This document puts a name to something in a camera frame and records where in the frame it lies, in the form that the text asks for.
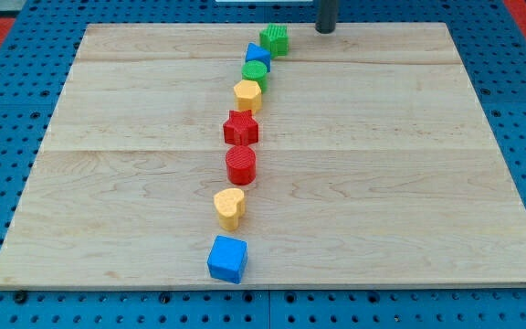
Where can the yellow hexagon block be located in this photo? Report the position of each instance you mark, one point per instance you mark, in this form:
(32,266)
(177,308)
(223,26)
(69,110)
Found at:
(248,96)

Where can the yellow heart block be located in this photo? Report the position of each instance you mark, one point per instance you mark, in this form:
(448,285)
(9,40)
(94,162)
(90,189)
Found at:
(230,206)

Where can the wooden board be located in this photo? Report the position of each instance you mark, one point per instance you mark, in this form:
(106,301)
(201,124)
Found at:
(376,166)

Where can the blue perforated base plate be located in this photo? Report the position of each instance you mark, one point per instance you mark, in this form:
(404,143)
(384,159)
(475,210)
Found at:
(34,62)

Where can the red star block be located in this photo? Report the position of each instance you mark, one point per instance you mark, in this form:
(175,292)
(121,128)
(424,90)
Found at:
(241,128)

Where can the green star block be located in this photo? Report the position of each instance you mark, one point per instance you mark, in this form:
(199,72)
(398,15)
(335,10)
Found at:
(274,38)

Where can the blue triangle block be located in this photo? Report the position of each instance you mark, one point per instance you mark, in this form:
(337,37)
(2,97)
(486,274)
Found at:
(257,53)

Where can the red cylinder block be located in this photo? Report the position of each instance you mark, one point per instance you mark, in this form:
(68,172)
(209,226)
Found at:
(241,165)

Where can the blue cube block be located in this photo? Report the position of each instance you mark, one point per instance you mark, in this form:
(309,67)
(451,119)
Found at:
(227,259)

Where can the green cylinder block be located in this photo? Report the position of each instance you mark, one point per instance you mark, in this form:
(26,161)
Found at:
(257,71)

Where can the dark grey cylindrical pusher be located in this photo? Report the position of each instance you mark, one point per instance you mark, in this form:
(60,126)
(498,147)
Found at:
(327,16)

